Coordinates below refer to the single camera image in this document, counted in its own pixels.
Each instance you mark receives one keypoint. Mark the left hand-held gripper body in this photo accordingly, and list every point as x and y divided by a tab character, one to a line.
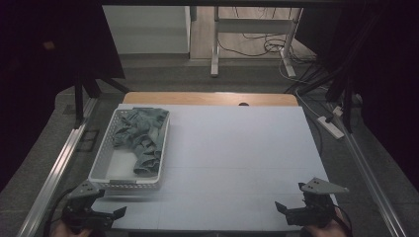
82	210

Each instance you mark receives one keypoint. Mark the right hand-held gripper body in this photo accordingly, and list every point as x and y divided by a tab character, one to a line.
316	207

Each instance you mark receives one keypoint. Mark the white perforated plastic basket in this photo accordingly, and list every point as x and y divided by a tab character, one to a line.
111	168

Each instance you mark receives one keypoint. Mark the blue denim garment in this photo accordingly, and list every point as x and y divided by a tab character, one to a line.
145	131

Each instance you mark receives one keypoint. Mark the person's left hand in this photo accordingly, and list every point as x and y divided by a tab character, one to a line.
70	232

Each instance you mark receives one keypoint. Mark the person's right hand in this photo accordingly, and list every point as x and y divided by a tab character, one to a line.
324	231

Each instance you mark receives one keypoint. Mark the white power strip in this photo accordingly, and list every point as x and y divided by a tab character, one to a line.
330	127

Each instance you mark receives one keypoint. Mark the white power adapter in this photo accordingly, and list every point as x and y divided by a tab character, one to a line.
337	110

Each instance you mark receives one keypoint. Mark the black metal stand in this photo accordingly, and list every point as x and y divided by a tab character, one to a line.
347	105
79	98

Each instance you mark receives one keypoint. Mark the wooden table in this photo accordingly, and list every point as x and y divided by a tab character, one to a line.
204	98

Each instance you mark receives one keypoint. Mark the white cabinet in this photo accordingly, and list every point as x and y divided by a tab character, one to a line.
148	29

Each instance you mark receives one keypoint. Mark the aluminium rail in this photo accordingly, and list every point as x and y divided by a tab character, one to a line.
54	173
369	177

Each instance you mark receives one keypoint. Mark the white desk frame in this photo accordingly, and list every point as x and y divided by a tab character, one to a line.
253	25

